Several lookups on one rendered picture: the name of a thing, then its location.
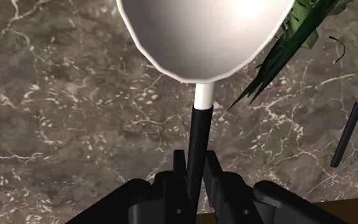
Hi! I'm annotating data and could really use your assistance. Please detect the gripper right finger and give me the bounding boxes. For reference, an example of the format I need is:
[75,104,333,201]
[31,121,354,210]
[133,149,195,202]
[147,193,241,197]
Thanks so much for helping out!
[202,150,348,224]

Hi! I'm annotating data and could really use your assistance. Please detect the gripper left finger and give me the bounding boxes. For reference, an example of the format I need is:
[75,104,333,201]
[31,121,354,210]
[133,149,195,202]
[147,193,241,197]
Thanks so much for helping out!
[65,150,195,224]

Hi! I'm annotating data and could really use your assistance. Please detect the white ladle with black handle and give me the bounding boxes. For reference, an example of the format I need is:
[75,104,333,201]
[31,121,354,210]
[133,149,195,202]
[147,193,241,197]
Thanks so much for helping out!
[116,0,296,218]

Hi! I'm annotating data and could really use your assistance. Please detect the green leafy plant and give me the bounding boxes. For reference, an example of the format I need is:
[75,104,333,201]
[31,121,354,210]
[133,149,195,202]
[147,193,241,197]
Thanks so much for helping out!
[226,0,355,111]

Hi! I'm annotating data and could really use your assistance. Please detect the white utensil with black handle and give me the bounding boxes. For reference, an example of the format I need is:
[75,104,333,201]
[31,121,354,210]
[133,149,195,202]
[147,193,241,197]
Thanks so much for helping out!
[330,0,358,168]

